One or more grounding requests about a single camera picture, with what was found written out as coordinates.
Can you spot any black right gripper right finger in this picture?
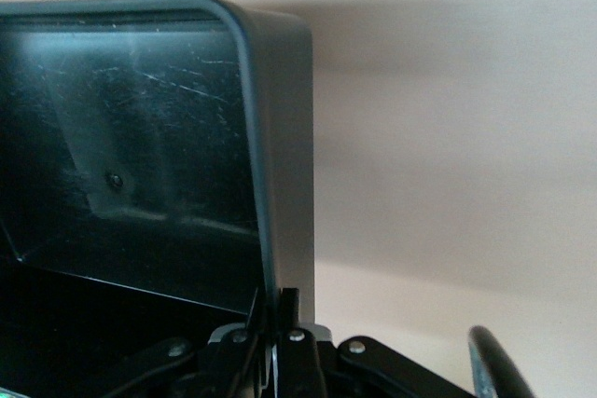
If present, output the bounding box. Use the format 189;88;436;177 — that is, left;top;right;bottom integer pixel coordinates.
274;287;472;398

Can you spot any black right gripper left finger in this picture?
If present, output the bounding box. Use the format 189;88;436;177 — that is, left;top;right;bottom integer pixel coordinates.
111;286;270;398

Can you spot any black rectangular plastic box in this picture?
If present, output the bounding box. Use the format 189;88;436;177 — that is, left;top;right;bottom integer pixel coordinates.
0;0;316;398

